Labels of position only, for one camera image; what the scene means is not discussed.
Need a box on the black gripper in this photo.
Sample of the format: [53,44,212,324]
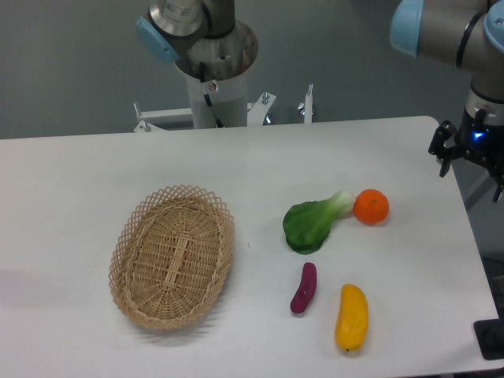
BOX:
[428,105,503,203]

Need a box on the purple sweet potato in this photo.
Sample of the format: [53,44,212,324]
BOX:
[290,262,317,314]

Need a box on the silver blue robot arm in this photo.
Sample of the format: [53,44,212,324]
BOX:
[135,1,503,198]

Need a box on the orange tangerine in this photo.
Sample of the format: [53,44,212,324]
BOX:
[353,189,390,225]

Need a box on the green bok choy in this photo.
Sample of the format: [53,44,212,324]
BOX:
[282,190,356,254]

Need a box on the black box at table edge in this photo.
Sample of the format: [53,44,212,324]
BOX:
[473,319,503,361]

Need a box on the yellow mango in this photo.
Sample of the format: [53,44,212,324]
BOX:
[335,283,369,351]

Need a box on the woven wicker basket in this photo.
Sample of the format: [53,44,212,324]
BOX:
[109,185,235,331]

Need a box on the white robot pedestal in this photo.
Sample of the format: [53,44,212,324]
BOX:
[169,21,260,129]

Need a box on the black cable on pedestal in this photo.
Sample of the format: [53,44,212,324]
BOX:
[198,61,224,129]

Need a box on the white metal base frame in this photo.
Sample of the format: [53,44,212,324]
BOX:
[132,83,317,133]

